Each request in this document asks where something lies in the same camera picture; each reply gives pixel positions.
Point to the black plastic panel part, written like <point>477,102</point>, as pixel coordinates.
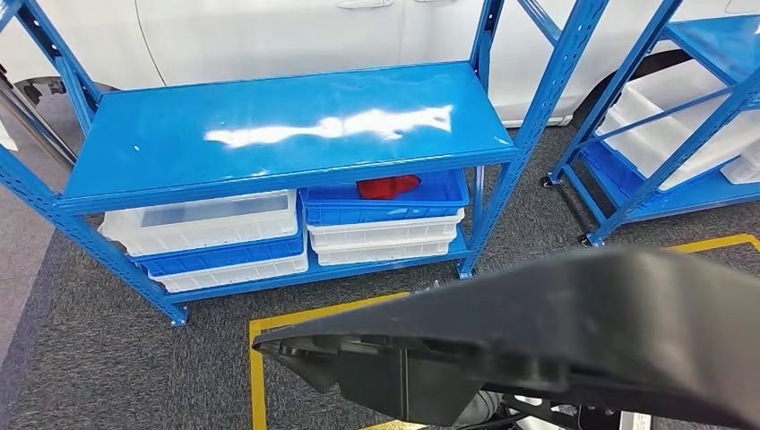
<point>564,332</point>

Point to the red part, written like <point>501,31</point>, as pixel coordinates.
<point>386,187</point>

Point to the white plastic storage bin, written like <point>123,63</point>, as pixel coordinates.
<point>386,232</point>
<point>386,254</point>
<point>237,276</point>
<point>745,169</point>
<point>178,237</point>

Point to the blue plastic storage bin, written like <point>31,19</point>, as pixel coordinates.
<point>332,208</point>

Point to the blue metal storage rack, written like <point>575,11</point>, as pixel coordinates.
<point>712,41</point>
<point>267,118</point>

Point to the black caster wheel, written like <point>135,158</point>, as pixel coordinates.
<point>585,241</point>
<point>547,182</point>

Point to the yellow floor tape square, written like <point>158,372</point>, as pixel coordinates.
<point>256,380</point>

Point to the white car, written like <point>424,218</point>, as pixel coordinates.
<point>267,35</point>

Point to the large white plastic bin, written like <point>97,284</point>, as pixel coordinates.
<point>671,136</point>

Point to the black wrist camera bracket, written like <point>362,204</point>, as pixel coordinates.
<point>594,415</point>

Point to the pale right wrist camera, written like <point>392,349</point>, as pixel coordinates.
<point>635,422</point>

